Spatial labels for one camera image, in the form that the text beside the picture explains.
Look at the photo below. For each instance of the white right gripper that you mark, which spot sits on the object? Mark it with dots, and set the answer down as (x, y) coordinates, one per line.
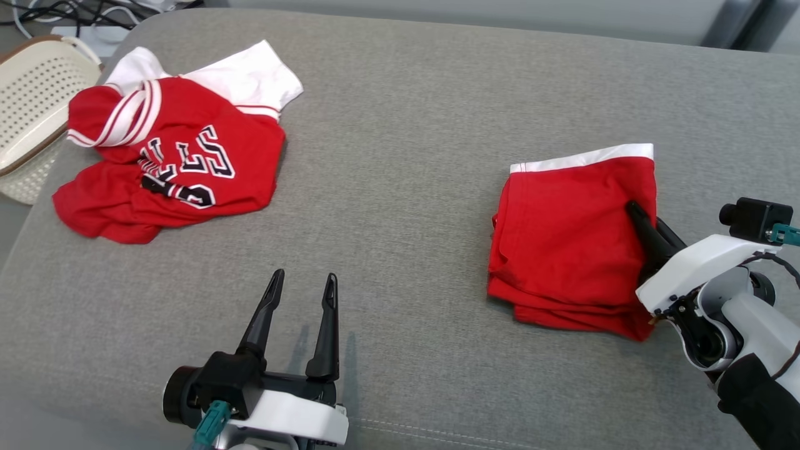
(694, 269)

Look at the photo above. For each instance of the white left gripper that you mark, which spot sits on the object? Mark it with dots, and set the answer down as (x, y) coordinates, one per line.
(300, 415)

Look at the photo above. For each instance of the red shorts with white band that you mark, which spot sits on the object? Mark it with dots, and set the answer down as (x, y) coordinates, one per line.
(562, 237)

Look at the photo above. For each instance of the red Bulls jersey white sleeves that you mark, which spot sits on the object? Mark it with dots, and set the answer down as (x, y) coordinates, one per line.
(187, 125)

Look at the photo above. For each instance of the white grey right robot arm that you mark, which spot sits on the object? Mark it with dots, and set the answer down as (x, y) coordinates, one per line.
(750, 325)

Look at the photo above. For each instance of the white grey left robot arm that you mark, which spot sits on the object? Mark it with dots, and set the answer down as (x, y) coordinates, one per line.
(250, 444)

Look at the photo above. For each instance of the grey fabric sofa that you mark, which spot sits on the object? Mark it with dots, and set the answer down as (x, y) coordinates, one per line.
(400, 125)

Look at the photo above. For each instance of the cream laundry basket brown rim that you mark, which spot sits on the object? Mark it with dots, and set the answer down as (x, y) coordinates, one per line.
(37, 94)

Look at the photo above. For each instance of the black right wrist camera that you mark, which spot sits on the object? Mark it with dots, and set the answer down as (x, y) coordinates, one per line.
(753, 219)

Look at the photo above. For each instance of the teal right camera connector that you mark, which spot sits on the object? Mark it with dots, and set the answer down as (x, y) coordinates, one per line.
(784, 234)

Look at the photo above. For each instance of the teal camera connector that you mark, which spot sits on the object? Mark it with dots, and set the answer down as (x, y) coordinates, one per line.
(211, 425)
(784, 234)

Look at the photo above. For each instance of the teal left camera connector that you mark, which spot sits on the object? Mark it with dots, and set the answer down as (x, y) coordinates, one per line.
(211, 425)

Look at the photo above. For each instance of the grey partition post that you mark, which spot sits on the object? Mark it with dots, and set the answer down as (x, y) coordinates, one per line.
(728, 22)

